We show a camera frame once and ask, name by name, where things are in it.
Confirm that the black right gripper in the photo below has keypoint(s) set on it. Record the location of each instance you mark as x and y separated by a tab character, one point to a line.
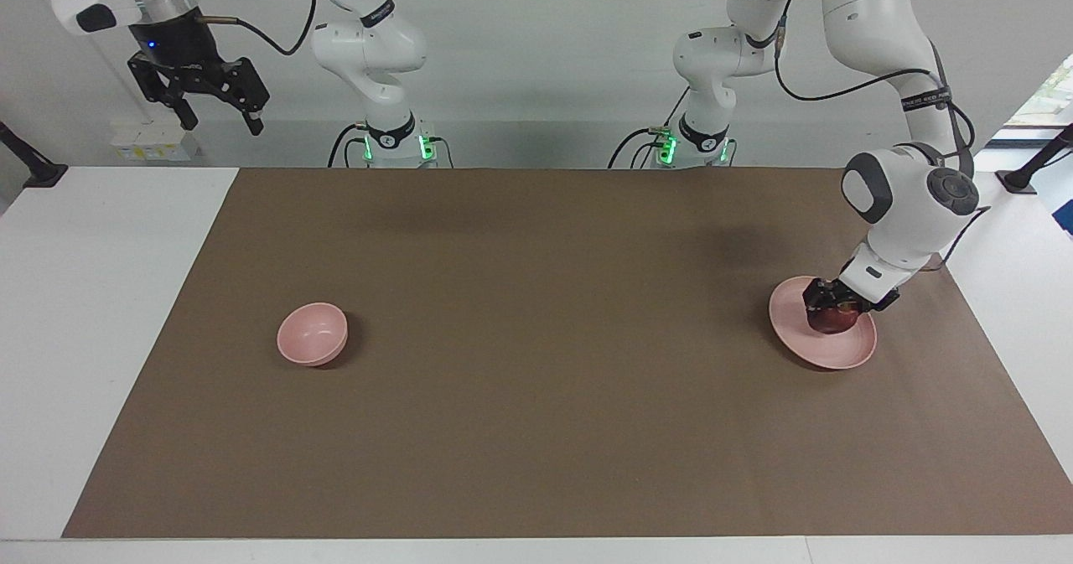
172	44

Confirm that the black camera stand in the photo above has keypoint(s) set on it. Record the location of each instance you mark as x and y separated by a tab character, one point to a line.
1027	174
33	170

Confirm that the red apple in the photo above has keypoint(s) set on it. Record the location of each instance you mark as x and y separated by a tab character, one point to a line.
834	323

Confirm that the pink bowl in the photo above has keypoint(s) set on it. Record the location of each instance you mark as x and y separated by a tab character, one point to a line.
312	333

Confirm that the small white box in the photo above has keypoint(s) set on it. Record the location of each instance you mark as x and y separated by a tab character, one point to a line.
155	149

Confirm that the brown table mat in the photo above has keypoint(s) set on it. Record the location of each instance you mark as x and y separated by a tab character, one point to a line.
536	380

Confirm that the blue box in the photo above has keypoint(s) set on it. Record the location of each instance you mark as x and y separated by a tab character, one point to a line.
1065	219

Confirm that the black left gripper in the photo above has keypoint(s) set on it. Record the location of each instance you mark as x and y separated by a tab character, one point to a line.
847	289

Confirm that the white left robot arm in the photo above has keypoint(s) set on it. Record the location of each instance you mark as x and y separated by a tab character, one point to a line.
905	204

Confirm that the bright window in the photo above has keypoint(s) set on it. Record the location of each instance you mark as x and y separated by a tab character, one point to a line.
1048	99

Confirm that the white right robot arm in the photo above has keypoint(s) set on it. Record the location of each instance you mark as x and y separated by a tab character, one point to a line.
369	44

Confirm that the pink plate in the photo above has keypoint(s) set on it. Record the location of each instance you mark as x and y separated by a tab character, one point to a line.
821	353

